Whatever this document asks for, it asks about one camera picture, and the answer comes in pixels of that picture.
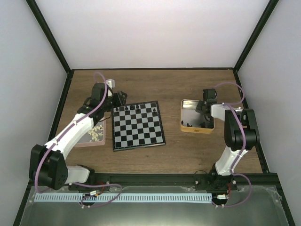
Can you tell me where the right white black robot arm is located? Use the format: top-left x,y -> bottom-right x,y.
196,89 -> 260,190

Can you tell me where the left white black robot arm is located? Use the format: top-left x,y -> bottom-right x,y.
29,79 -> 127,193

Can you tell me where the pile of black chess pieces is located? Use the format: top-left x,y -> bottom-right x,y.
181,120 -> 214,129

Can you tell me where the pile of white chess pieces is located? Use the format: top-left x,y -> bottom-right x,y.
87,125 -> 104,142

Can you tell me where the yellow metal tin box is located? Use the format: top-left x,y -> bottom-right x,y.
180,99 -> 214,134

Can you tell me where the black grey chessboard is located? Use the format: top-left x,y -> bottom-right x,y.
111,101 -> 166,152

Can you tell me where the pink tray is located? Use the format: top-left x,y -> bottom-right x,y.
74,121 -> 106,148

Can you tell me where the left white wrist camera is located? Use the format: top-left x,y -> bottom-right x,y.
106,79 -> 115,97

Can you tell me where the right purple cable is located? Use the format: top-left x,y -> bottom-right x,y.
215,82 -> 252,208

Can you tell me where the purple cable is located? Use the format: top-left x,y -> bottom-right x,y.
215,82 -> 252,208
34,72 -> 123,209

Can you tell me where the black aluminium mounting rail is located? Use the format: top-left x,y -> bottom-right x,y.
68,172 -> 278,191

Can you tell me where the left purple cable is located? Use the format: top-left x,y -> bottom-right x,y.
34,72 -> 123,209

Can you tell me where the light blue slotted cable duct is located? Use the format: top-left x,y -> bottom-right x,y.
34,193 -> 212,203

